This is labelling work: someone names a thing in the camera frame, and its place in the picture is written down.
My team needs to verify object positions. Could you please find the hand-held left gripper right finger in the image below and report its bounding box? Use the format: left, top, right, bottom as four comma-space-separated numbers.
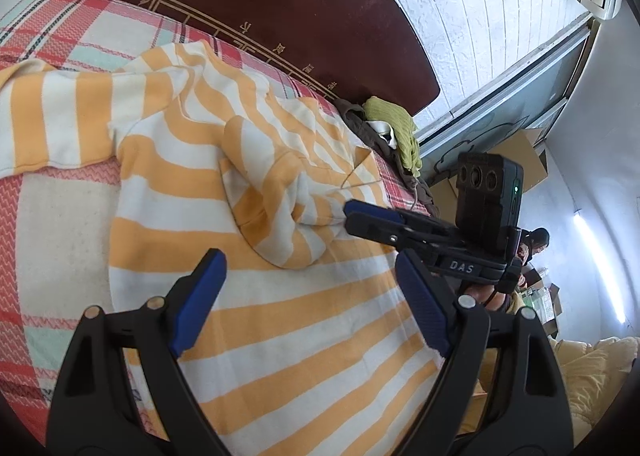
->
395, 248, 576, 456

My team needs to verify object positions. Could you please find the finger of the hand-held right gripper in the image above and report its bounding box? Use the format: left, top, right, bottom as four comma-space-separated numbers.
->
344, 200, 458, 238
345, 213, 443, 263

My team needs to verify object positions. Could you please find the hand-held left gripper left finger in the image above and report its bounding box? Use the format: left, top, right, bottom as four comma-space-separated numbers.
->
46, 248, 228, 456

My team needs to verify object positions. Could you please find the orange white striped shirt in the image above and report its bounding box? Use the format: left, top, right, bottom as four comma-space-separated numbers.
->
0, 42, 451, 456

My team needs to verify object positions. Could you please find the person's right hand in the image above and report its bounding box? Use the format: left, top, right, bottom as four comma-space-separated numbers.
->
462, 283, 513, 314

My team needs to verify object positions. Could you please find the dark brown garment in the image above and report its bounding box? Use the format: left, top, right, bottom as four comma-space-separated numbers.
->
332, 96, 441, 217

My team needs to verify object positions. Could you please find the green cloth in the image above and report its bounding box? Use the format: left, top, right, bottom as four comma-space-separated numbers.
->
362, 96, 423, 177

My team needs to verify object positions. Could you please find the glass door with cartoon drawing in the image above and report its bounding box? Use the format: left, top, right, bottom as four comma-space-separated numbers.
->
415, 18, 598, 181

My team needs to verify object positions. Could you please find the small cardboard box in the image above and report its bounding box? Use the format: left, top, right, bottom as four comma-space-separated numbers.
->
520, 266, 563, 337

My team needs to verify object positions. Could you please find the white light tube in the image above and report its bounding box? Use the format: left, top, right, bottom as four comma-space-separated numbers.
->
572, 208, 626, 324

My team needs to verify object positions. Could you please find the red plaid bed sheet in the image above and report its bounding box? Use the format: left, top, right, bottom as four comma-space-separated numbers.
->
0, 0, 441, 442

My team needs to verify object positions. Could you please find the dark brown headboard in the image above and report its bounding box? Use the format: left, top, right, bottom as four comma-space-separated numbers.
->
52, 0, 441, 111

